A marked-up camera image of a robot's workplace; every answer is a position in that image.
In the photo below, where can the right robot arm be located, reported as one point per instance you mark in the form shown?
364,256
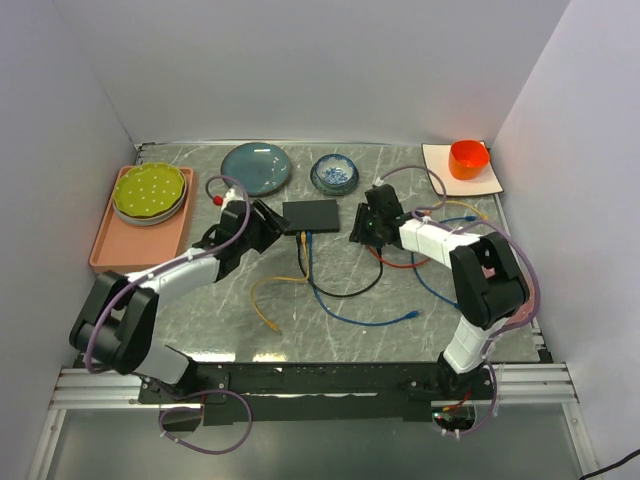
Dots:
489,285

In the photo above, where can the pink rectangular tray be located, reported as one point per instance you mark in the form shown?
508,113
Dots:
124,248

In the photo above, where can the dark teal round plate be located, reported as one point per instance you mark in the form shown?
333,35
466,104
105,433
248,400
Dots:
262,168

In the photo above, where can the blue patterned saucer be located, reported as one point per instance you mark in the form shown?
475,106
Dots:
325,189

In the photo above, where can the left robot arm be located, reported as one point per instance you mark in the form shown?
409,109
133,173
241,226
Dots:
114,329

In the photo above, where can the blue white porcelain bowl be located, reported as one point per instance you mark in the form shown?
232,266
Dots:
334,160

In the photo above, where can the black network switch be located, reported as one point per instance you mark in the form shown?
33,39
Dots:
317,216

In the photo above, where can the orange plastic cup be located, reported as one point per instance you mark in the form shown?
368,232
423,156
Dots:
467,159

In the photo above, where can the white square plate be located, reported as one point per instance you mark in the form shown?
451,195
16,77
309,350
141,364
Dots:
436,159

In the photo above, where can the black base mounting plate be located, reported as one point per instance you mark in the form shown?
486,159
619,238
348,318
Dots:
269,391

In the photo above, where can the grey plate under green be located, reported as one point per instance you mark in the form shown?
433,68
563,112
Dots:
150,221

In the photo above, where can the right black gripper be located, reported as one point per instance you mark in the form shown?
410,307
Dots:
358,231

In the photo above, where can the pink dotted plate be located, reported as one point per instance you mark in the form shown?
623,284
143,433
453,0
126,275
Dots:
524,313

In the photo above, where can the green dotted plate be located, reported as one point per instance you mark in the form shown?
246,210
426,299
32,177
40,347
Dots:
149,190

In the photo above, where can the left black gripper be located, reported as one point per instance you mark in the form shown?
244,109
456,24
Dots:
273,225

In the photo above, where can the aluminium frame rail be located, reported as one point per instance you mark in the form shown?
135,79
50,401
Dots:
518,384

